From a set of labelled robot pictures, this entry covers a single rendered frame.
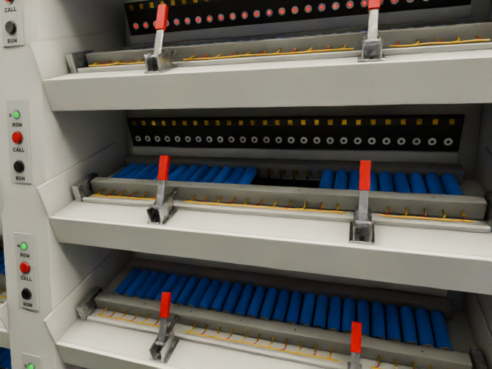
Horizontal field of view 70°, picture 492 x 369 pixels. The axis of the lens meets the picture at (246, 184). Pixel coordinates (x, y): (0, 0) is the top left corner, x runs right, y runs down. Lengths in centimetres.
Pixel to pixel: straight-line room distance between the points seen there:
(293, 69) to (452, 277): 28
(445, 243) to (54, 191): 53
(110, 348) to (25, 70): 43
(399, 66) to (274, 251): 25
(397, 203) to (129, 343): 44
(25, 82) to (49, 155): 11
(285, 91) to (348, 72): 7
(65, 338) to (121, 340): 9
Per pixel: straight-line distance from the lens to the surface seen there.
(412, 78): 42
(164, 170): 50
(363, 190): 43
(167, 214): 50
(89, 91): 55
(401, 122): 56
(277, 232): 44
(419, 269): 44
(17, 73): 64
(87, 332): 66
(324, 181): 51
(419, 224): 46
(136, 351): 60
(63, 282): 65
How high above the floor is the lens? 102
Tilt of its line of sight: 7 degrees down
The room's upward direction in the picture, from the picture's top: 1 degrees clockwise
